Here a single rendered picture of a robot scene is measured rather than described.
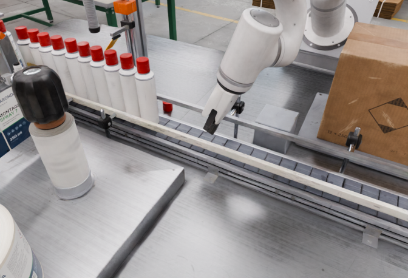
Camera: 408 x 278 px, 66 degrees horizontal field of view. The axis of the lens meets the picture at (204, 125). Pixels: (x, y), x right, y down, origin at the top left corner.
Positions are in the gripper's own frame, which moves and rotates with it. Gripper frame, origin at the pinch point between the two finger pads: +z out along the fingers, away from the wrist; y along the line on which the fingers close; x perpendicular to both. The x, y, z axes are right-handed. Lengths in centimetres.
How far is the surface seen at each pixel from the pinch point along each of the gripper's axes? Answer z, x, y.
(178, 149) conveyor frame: 8.9, -4.4, 5.4
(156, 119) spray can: 9.6, -15.1, 0.3
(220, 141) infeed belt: 5.3, 3.9, -2.1
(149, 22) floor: 164, -176, -264
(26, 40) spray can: 12, -65, 1
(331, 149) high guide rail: -11.6, 26.7, -3.0
